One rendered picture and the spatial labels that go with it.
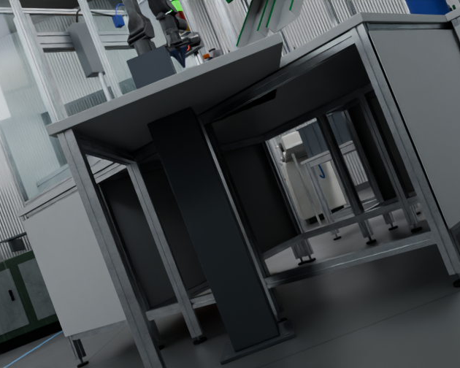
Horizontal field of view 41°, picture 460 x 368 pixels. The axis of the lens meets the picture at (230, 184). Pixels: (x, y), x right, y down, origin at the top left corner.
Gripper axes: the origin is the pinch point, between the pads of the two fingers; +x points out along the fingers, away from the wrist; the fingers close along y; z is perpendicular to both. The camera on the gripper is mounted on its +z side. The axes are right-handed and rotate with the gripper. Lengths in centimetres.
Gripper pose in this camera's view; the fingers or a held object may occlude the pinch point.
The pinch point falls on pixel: (181, 59)
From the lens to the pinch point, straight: 242.5
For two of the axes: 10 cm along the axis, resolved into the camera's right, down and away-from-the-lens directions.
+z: -1.5, 1.1, 9.8
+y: -9.2, 3.4, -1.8
